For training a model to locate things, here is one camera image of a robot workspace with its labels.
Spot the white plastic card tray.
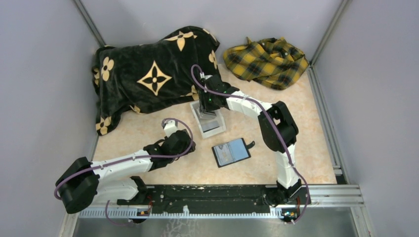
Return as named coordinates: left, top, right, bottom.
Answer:
left=189, top=101, right=227, bottom=139

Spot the black leather card holder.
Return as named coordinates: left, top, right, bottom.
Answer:
left=211, top=138, right=255, bottom=168

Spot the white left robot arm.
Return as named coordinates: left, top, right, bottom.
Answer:
left=54, top=129, right=196, bottom=214

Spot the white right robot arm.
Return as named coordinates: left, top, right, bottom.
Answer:
left=194, top=76, right=304, bottom=205

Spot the black floral velvet blanket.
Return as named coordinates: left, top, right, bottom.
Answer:
left=91, top=26, right=220, bottom=136

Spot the yellow plaid cloth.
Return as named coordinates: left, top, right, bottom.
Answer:
left=223, top=37, right=309, bottom=90

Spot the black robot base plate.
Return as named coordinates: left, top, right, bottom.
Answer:
left=117, top=185, right=311, bottom=214

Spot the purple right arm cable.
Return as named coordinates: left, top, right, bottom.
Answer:
left=190, top=64, right=311, bottom=225

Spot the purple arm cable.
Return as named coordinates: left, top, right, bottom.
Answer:
left=53, top=118, right=195, bottom=227
left=190, top=64, right=311, bottom=225

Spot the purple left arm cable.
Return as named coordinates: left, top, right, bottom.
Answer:
left=53, top=118, right=195, bottom=227

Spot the aluminium frame rail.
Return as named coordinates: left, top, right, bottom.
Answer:
left=59, top=184, right=371, bottom=237

